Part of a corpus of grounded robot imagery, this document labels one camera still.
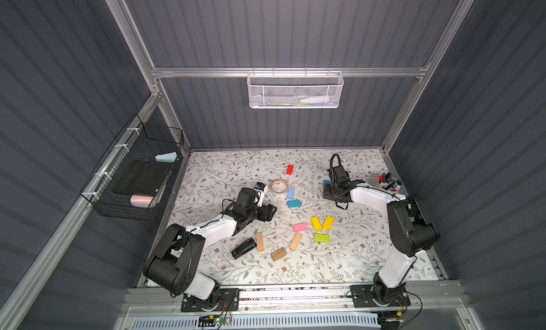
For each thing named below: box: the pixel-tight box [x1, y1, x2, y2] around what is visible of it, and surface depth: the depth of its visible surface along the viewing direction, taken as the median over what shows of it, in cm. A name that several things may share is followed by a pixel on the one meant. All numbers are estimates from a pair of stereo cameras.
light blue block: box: [287, 187, 296, 200], surface depth 104 cm
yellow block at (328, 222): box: [322, 215, 335, 231], surface depth 93 cm
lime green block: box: [314, 233, 331, 244], surface depth 90 cm
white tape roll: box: [270, 178, 288, 194], surface depth 107 cm
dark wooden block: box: [270, 247, 288, 262], surface depth 85 cm
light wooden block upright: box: [256, 232, 264, 252], surface depth 88 cm
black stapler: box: [231, 238, 258, 260], surface depth 84 cm
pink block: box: [292, 221, 308, 233], surface depth 93 cm
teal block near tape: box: [287, 199, 301, 208], surface depth 101 cm
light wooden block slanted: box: [289, 231, 303, 252], surface depth 88 cm
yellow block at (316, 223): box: [310, 216, 323, 232], surface depth 93 cm
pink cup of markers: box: [377, 171, 402, 193], surface depth 92 cm
